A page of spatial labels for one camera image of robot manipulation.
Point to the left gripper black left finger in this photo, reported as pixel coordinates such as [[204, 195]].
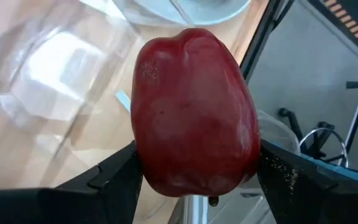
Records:
[[110, 193]]

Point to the blue plastic bin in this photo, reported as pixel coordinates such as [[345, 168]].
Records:
[[346, 171]]

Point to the pale blue-grey plate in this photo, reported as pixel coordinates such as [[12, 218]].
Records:
[[216, 12]]

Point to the black aluminium table frame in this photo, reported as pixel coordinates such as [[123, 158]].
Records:
[[259, 40]]

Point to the black orange striped mat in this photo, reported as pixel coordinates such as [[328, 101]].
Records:
[[350, 21]]

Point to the clear glass baking dish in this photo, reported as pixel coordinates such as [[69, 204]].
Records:
[[51, 87]]

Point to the red apple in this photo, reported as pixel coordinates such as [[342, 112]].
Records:
[[194, 118]]

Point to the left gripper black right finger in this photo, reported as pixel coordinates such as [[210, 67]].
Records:
[[306, 199]]

